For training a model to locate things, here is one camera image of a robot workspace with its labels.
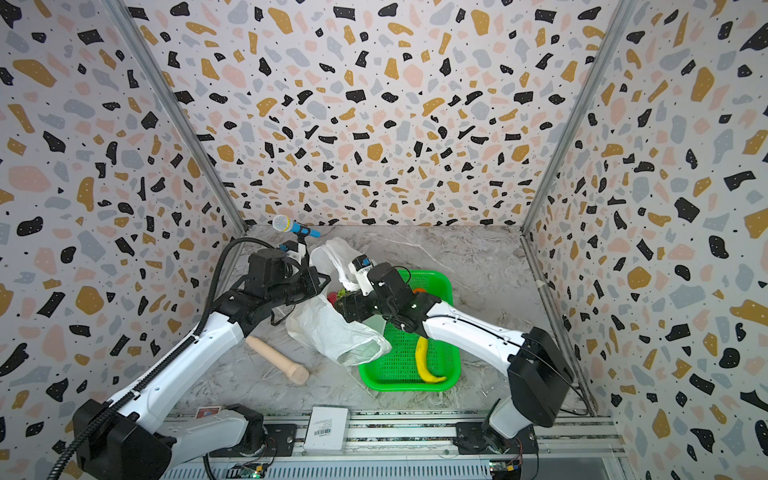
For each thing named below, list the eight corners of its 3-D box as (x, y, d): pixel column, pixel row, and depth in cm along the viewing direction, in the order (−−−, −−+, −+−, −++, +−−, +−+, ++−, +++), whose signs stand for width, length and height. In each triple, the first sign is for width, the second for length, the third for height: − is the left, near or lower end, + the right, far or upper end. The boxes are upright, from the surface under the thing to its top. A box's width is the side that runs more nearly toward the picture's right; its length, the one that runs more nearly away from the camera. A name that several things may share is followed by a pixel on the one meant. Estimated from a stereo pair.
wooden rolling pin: (245, 349, 91) (240, 344, 88) (256, 338, 93) (251, 333, 90) (302, 387, 84) (299, 383, 81) (312, 374, 86) (309, 370, 84)
